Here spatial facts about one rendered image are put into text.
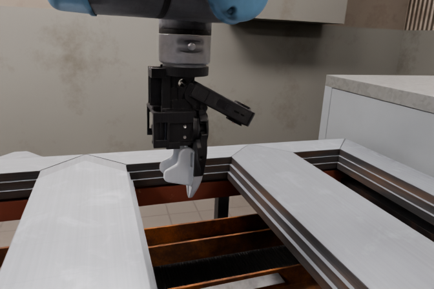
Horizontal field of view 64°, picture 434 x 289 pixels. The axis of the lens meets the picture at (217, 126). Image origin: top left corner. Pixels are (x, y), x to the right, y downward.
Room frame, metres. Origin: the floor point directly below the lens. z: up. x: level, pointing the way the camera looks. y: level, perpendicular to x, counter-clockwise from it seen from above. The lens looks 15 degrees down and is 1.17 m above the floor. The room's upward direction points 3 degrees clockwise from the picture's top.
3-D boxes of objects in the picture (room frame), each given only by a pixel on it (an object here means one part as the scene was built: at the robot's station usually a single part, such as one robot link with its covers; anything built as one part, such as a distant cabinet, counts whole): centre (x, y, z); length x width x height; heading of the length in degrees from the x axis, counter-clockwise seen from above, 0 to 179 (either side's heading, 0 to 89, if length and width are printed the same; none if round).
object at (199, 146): (0.50, 0.03, 1.01); 0.05 x 0.02 x 0.09; 19
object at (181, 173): (0.49, 0.05, 0.96); 0.06 x 0.03 x 0.09; 109
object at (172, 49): (0.51, 0.05, 1.15); 0.08 x 0.08 x 0.05
